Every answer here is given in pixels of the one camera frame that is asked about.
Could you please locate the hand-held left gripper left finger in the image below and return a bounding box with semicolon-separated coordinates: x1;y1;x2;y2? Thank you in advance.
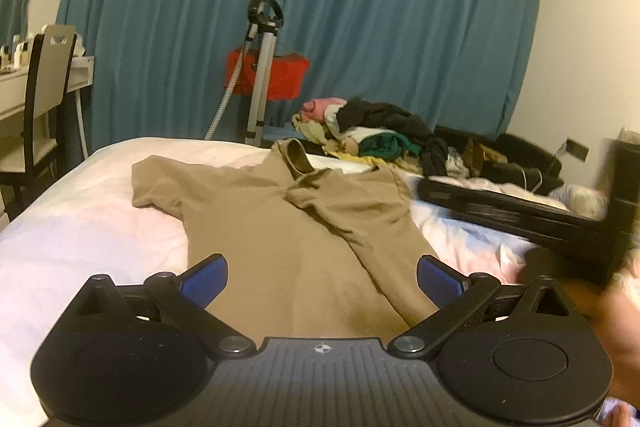
70;253;257;358

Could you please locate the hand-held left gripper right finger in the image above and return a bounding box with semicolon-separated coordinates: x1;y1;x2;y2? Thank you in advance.
387;255;588;358

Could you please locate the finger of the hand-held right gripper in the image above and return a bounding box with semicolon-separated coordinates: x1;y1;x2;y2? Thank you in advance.
417;177;613;239

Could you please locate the tan t-shirt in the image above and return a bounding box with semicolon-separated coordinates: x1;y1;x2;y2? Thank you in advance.
131;138;441;339

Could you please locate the person's right forearm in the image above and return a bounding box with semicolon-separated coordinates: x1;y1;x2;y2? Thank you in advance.
520;252;640;427

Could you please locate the pile of clothes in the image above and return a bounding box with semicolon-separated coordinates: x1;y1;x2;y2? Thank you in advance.
291;97;482;178

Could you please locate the black sofa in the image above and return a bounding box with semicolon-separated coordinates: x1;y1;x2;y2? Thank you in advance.
434;125;565;196

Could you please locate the bed with white sheet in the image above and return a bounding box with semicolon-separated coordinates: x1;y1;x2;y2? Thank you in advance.
0;136;640;427

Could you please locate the silver garment steamer stand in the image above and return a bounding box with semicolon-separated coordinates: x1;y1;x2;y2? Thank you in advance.
243;0;284;148

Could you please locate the red hanging garment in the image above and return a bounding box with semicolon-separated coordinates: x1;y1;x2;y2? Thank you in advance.
226;48;310;102

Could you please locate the teal curtain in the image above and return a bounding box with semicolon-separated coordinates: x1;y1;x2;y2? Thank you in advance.
56;0;545;154

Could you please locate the black and white chair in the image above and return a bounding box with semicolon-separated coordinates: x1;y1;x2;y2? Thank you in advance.
0;24;79;222

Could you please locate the white desk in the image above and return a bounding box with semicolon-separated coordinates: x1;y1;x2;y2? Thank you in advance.
0;55;96;174

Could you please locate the group of cosmetic bottles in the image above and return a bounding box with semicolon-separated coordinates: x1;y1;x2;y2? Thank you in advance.
0;33;40;70

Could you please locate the braided steamer hose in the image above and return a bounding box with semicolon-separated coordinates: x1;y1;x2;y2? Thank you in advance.
205;32;252;140

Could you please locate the wall mirror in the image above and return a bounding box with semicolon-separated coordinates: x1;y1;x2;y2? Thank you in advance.
0;0;35;50

